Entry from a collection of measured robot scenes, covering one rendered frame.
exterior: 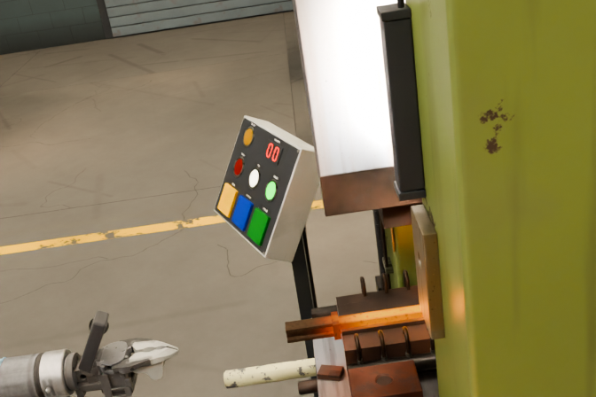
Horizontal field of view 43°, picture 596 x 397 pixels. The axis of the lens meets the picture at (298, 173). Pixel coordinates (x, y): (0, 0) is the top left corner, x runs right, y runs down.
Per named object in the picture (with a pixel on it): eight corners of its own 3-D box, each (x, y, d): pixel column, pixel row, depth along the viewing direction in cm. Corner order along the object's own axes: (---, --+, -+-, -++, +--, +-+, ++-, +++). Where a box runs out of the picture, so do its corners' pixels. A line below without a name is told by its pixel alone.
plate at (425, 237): (431, 340, 106) (422, 235, 99) (419, 305, 114) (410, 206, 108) (445, 338, 106) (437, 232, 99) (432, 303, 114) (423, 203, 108)
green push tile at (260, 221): (258, 246, 182) (268, 217, 181) (246, 234, 188) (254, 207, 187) (265, 247, 183) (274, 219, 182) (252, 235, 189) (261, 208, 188)
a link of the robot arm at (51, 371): (48, 342, 149) (34, 373, 140) (72, 338, 149) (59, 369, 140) (59, 378, 152) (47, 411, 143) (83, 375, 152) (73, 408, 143)
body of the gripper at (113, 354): (141, 371, 152) (82, 379, 152) (131, 336, 148) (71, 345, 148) (135, 396, 145) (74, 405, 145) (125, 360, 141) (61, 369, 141)
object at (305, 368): (226, 394, 193) (222, 377, 191) (227, 381, 198) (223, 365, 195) (396, 369, 192) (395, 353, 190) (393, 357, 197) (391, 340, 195)
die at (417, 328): (348, 384, 141) (343, 347, 138) (339, 323, 159) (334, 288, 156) (572, 352, 140) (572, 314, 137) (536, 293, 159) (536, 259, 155)
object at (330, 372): (344, 370, 145) (343, 366, 144) (340, 381, 142) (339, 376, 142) (322, 369, 146) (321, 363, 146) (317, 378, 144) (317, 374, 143)
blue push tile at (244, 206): (242, 231, 191) (250, 203, 189) (230, 221, 197) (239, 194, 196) (248, 232, 191) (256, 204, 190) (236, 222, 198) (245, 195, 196)
